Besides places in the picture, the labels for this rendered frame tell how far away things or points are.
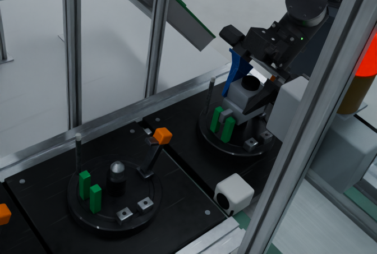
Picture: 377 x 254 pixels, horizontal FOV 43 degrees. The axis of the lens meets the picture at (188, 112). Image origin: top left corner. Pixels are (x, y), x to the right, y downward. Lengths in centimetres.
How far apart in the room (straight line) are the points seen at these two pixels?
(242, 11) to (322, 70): 98
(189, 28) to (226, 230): 41
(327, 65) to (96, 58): 78
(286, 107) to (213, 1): 92
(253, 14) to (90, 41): 49
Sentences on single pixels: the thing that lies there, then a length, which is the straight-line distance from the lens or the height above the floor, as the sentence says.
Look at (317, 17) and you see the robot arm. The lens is 70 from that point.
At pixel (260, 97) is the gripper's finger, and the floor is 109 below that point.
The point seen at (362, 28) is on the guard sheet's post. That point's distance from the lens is 43.
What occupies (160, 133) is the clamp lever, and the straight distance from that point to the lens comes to 69.
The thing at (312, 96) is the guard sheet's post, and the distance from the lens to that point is 48.
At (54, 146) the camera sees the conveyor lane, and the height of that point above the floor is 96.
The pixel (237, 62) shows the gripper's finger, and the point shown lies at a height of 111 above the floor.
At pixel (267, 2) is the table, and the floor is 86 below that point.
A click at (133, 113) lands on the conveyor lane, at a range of 88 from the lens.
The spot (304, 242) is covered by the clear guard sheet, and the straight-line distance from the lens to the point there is 61.
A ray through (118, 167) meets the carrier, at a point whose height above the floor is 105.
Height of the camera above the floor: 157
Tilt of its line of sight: 43 degrees down
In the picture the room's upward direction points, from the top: 12 degrees clockwise
